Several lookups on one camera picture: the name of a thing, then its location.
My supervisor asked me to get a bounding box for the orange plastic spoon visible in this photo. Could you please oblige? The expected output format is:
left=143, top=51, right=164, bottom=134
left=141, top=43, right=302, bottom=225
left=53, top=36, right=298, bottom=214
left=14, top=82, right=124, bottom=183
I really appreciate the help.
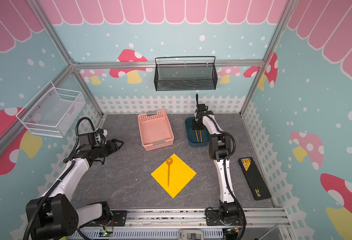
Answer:
left=166, top=158, right=173, bottom=186

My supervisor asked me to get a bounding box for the yellow paper napkin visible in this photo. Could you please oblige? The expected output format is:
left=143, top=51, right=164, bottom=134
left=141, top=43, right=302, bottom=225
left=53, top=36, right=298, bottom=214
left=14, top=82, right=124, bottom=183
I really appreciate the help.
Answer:
left=151, top=154, right=197, bottom=199

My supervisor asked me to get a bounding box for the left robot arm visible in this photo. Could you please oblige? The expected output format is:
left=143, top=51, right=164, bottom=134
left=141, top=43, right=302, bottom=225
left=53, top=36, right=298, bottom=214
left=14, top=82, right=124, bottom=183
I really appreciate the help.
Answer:
left=23, top=117, right=124, bottom=240

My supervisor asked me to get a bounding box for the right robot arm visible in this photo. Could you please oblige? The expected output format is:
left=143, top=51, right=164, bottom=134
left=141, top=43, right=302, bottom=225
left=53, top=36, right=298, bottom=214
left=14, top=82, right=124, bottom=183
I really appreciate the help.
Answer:
left=193, top=103, right=247, bottom=226

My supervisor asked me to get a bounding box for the dark teal plastic tray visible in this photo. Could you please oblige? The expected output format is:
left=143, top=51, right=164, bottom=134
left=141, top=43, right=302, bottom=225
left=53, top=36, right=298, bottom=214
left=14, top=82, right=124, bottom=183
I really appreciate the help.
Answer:
left=185, top=117, right=210, bottom=148

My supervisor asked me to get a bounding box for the pink perforated plastic basket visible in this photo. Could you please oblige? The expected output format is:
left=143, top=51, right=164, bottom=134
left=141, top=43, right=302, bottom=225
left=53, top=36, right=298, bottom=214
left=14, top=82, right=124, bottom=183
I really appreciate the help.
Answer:
left=138, top=110, right=174, bottom=151

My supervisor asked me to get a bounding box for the black yellow flat device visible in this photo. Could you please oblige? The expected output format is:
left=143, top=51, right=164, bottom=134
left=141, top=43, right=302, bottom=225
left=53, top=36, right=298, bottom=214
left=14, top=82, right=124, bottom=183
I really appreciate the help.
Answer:
left=238, top=157, right=272, bottom=201

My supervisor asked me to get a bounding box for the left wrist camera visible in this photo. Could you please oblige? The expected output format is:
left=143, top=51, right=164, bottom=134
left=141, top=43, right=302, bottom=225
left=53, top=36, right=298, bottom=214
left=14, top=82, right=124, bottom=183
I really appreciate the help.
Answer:
left=95, top=129, right=108, bottom=137

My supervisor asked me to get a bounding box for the black wire mesh wall basket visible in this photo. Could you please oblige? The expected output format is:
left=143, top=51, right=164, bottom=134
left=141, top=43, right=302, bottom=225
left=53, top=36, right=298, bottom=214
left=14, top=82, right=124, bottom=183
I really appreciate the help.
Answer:
left=154, top=56, right=218, bottom=91

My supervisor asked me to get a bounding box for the white wire mesh wall basket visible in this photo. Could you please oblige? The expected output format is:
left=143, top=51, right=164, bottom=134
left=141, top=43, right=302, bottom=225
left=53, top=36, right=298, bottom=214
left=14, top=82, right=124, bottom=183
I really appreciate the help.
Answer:
left=16, top=82, right=85, bottom=138

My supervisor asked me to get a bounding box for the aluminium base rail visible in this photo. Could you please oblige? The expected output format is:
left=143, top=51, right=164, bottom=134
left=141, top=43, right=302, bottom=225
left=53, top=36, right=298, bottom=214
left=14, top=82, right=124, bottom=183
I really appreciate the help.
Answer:
left=67, top=208, right=295, bottom=240

